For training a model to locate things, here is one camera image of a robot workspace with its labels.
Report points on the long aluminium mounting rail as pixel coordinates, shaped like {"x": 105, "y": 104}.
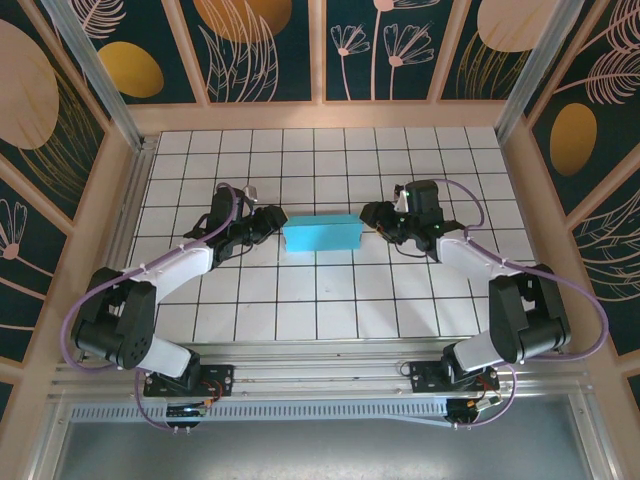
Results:
{"x": 320, "y": 372}

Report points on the black electronics with yellow plug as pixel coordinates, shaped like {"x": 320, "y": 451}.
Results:
{"x": 462, "y": 412}

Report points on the small black circuit board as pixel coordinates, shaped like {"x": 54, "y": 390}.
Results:
{"x": 185, "y": 411}

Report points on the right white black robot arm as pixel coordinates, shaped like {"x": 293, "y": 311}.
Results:
{"x": 525, "y": 320}

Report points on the grey metal sheet panel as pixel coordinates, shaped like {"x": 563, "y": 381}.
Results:
{"x": 320, "y": 450}

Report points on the aluminium side rail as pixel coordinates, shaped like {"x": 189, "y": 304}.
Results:
{"x": 132, "y": 200}

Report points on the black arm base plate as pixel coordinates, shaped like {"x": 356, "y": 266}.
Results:
{"x": 220, "y": 380}
{"x": 425, "y": 377}

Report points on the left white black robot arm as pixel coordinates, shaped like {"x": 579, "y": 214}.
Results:
{"x": 175, "y": 270}

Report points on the aluminium frame beam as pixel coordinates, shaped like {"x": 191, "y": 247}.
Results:
{"x": 595, "y": 440}
{"x": 47, "y": 440}

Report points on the blue and white paper box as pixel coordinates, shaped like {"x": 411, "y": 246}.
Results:
{"x": 322, "y": 234}

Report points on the aluminium corner post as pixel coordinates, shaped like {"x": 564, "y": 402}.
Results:
{"x": 98, "y": 75}
{"x": 545, "y": 65}

